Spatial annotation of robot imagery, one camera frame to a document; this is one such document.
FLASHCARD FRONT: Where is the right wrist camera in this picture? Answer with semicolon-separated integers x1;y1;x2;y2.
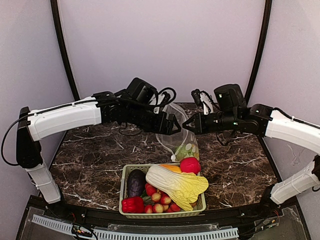
191;89;214;115

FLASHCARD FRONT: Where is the clear dotted zip top bag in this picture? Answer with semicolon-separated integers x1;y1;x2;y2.
155;103;198;163

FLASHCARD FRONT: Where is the toy lychee fruit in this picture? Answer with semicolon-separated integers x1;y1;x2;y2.
152;203;164;214

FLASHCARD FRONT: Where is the red toy pomegranate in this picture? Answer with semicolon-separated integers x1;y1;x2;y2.
180;157;201;175

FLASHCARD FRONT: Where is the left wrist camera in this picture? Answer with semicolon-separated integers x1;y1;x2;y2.
149;87;177;114

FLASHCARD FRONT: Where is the pale green plastic basket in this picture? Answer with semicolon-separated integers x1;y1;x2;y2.
119;164;209;219

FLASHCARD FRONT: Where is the orange yellow toy mango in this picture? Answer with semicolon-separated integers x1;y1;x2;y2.
160;164;182;173

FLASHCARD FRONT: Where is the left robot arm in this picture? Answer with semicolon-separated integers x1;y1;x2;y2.
4;77;182;204

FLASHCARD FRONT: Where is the black right corner frame post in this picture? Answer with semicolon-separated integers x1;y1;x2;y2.
244;0;273;103

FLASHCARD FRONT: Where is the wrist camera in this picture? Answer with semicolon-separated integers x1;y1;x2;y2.
191;89;214;115
149;87;177;114

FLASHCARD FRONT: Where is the toy napa cabbage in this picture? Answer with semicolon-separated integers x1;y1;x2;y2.
145;165;209;212

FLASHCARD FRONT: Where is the green toy apple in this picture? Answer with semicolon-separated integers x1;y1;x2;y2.
174;143;194;162

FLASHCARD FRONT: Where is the white slotted cable duct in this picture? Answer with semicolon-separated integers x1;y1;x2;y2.
31;214;239;240

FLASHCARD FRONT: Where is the red toy bell pepper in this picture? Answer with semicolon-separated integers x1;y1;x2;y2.
121;196;145;214

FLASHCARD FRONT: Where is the dark purple toy eggplant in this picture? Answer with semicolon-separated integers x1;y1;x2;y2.
127;169;147;198

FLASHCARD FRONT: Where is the black left corner frame post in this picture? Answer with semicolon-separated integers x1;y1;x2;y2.
50;0;80;101

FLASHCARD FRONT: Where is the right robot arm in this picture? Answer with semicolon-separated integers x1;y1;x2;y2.
182;84;320;206

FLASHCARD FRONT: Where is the yellow toy lemon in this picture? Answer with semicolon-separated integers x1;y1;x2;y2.
191;145;200;160

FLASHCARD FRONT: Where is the black corner frame post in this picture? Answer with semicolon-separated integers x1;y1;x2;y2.
244;0;273;103
50;0;80;101

